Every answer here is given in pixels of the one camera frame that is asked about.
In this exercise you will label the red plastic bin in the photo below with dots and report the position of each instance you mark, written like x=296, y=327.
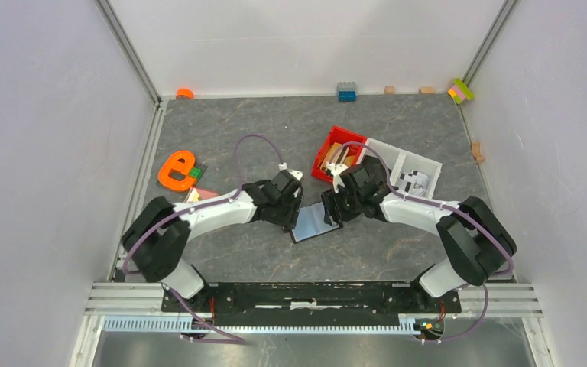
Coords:
x=342, y=136

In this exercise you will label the blue grey lego block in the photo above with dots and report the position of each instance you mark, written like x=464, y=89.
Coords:
x=346, y=91

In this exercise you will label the orange round toy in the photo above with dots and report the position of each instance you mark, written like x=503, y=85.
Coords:
x=184, y=93

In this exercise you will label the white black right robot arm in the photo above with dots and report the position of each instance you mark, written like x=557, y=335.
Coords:
x=477, y=245

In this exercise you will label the green pink lego stack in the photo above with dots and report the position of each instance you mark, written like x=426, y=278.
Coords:
x=460, y=92

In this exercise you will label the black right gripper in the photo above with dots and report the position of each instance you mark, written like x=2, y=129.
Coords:
x=345, y=215

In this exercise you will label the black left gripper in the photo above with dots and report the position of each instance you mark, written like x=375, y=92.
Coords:
x=289, y=220

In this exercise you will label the white plastic bin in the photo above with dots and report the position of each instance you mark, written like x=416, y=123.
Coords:
x=428, y=166
x=393, y=157

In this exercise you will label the stack of gold credit cards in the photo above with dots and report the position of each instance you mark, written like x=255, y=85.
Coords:
x=339, y=154

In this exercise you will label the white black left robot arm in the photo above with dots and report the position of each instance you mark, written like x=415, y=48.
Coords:
x=156, y=240

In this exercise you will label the curved wooden arch block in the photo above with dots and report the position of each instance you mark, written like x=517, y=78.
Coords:
x=476, y=150

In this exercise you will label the orange letter toy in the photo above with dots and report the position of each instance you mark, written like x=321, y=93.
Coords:
x=175, y=173

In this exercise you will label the green lego brick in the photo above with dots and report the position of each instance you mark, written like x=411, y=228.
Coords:
x=197, y=172

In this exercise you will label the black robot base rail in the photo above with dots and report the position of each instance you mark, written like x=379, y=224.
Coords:
x=370, y=303

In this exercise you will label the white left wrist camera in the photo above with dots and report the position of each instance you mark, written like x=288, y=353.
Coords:
x=295, y=173

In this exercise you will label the white cards in bin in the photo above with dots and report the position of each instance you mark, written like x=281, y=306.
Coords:
x=415, y=182

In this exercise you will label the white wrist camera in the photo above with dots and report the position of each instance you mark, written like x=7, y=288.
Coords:
x=335, y=171
x=295, y=173

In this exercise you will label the pink wooden block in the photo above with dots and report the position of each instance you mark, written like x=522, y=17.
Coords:
x=196, y=194

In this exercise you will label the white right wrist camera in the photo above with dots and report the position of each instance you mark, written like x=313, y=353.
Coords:
x=335, y=171

